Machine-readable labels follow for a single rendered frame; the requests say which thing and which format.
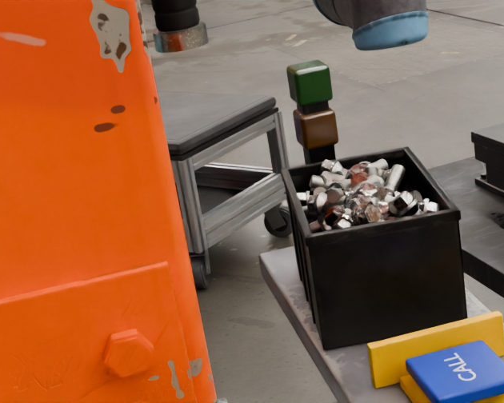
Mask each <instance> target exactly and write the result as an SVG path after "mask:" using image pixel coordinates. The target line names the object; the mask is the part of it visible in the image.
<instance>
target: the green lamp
mask: <svg viewBox="0 0 504 403"><path fill-rule="evenodd" d="M286 72H287V78H288V84H289V89H290V97H291V99H292V100H293V101H294V102H296V103H297V104H298V105H299V106H308V105H311V104H315V103H319V102H326V101H329V100H331V99H332V98H333V93H332V86H331V80H330V68H329V66H328V65H326V64H325V63H323V62H321V61H319V60H313V61H309V62H302V63H298V64H293V65H290V66H287V68H286Z"/></svg>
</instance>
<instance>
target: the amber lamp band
mask: <svg viewBox="0 0 504 403"><path fill-rule="evenodd" d="M329 108H330V107H329ZM293 116H294V127H295V133H296V138H297V141H298V143H299V144H300V145H301V146H302V147H303V148H304V149H306V150H313V149H317V148H321V147H324V146H331V145H335V144H337V143H338V129H337V122H336V117H335V112H334V110H332V109H331V108H330V109H329V110H324V111H320V112H317V113H312V114H302V113H301V112H300V111H298V109H296V110H294V111H293Z"/></svg>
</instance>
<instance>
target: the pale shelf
mask: <svg viewBox="0 0 504 403"><path fill-rule="evenodd" d="M259 261H260V266H261V271H262V277H263V278H264V280H265V282H266V284H267V285H268V286H269V288H270V290H271V292H272V294H273V295H274V297H275V298H276V300H277V302H278V304H279V305H280V306H281V308H282V310H283V312H284V314H285V315H286V317H287V318H288V320H289V322H290V324H291V325H292V326H293V328H294V330H295V332H296V334H297V335H298V337H299V338H300V340H301V342H302V343H303V345H304V346H305V348H306V350H307V352H308V354H309V355H310V357H311V358H312V360H313V362H314V363H315V365H316V366H317V368H318V370H319V372H320V374H321V375H322V377H323V378H324V380H325V382H326V383H327V385H328V386H329V388H330V390H331V392H332V393H333V395H334V396H335V398H336V400H337V401H338V403H413V402H412V401H411V400H410V399H409V397H408V396H407V395H406V393H405V392H404V390H403V389H402V387H401V386H400V382H399V383H396V384H393V385H388V386H384V387H381V388H377V389H376V388H375V387H374V386H373V384H372V380H371V374H370V363H369V356H368V350H367V344H369V343H372V342H375V341H371V342H367V343H362V344H357V345H348V346H344V347H339V348H335V349H327V350H324V349H323V347H322V343H321V340H320V337H319V335H318V330H317V327H316V325H315V324H314V323H313V317H312V312H311V309H310V305H309V302H308V301H306V293H305V289H304V286H303V284H302V281H300V277H299V272H298V267H297V262H296V256H295V251H294V246H291V247H288V248H285V249H278V250H275V251H271V252H267V253H261V254H260V255H259ZM465 291H466V308H467V316H468V318H470V317H476V316H479V315H483V314H486V313H492V312H491V311H490V310H489V309H487V308H486V307H485V306H484V305H483V304H482V303H481V302H480V301H479V300H478V299H477V298H476V297H475V296H474V295H473V294H472V293H471V292H470V291H469V290H468V289H467V288H466V287H465ZM503 327H504V323H503ZM500 358H501V359H502V360H503V361H504V355H503V356H500Z"/></svg>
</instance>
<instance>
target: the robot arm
mask: <svg viewBox="0 0 504 403"><path fill-rule="evenodd" d="M313 3H314V5H315V6H316V8H317V9H318V11H319V12H320V13H321V14H322V15H323V16H324V17H326V18H327V19H328V20H330V21H331V22H333V23H335V24H338V25H341V26H348V27H349V28H351V29H353V33H352V39H353V40H354V44H355V47H356V48H357V49H358V50H363V51H369V50H384V49H389V48H394V47H399V46H406V45H409V44H413V43H416V42H420V41H421V40H423V39H424V38H425V37H426V36H427V34H428V22H427V20H428V18H429V14H428V13H427V12H426V0H313Z"/></svg>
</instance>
